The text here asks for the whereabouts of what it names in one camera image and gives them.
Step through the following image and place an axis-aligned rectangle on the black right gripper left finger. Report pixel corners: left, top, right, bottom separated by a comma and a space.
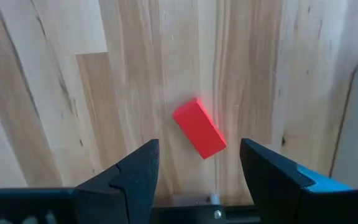
72, 138, 160, 224

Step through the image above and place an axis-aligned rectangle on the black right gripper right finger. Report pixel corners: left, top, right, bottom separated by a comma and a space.
239, 138, 354, 224

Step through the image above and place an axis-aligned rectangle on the red block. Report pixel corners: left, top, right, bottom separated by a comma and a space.
172, 96, 228, 160

